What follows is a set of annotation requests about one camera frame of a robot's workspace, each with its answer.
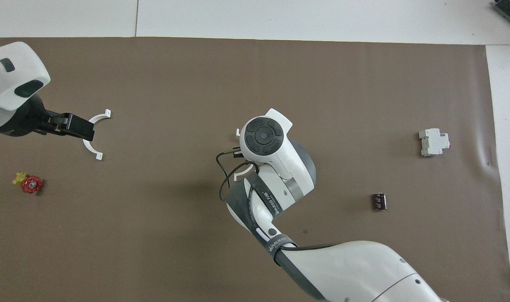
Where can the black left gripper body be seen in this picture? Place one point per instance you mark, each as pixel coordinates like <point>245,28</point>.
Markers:
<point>28,121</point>

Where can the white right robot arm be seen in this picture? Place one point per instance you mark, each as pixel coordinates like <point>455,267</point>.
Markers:
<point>364,272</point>

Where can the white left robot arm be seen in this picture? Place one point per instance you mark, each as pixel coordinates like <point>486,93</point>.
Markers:
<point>11,75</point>

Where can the brown paper table mat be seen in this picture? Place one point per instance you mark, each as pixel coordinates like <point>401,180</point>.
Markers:
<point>154,251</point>

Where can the black cylindrical capacitor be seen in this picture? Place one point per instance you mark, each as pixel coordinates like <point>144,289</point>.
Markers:
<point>379,201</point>

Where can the white circuit breaker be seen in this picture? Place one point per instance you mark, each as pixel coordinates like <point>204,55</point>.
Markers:
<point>433,142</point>

